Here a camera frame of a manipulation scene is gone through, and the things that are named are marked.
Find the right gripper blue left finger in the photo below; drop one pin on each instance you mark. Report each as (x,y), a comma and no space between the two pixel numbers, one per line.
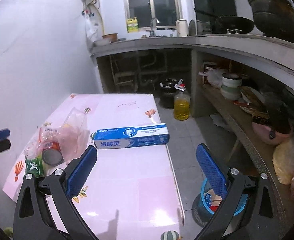
(33,220)

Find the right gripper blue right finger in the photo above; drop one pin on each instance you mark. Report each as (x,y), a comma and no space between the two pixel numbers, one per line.
(259,217)

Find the green plastic bottle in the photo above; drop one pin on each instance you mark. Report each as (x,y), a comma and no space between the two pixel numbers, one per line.
(36,166)

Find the red soda can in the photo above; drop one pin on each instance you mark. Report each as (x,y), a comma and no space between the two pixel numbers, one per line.
(51,153)

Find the clear cake plastic bag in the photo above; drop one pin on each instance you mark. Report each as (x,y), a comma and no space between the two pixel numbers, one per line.
(71,135)

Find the blue toothpaste box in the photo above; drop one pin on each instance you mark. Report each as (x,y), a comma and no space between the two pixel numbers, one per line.
(128,137)

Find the blue plastic trash basket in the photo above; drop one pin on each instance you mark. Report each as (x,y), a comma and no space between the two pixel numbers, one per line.
(203,208)

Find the concrete kitchen counter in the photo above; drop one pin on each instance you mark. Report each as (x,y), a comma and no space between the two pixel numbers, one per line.
(271,56)

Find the yellow plastic bag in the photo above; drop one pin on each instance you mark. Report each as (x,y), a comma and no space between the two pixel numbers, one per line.
(283,161)

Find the pink plastic basin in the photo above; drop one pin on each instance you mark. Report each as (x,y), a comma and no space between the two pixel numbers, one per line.
(269,135)

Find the pink patterned tablecloth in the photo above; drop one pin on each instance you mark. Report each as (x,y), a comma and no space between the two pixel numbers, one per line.
(131,193)

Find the stack of white bowls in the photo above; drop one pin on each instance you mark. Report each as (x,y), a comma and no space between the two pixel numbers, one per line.
(230,88)

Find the yellow cooking oil bottle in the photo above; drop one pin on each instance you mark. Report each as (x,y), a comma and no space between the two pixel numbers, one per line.
(181,102)

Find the white plastic bag on shelf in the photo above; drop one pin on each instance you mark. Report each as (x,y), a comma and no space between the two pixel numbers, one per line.
(214,76)

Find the brown ceramic bowl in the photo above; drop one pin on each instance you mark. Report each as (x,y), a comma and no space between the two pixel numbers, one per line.
(111,37)

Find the yellow detergent bottle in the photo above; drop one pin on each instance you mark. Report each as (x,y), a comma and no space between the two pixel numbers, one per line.
(132,25)

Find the black wok pan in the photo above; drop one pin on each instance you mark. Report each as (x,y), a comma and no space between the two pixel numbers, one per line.
(230,24)

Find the white kettle jug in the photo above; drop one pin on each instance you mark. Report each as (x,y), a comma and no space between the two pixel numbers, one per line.
(182,28)

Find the stacked black metal pots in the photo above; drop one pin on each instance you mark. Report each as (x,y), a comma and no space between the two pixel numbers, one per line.
(274,18)

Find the metal sink faucet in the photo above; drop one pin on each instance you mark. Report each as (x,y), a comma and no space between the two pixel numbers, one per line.
(153,26)

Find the black cabinet appliance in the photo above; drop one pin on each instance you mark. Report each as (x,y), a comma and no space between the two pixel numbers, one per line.
(209,11)

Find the window with white frame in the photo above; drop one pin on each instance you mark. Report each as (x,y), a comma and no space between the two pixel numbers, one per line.
(167,12)

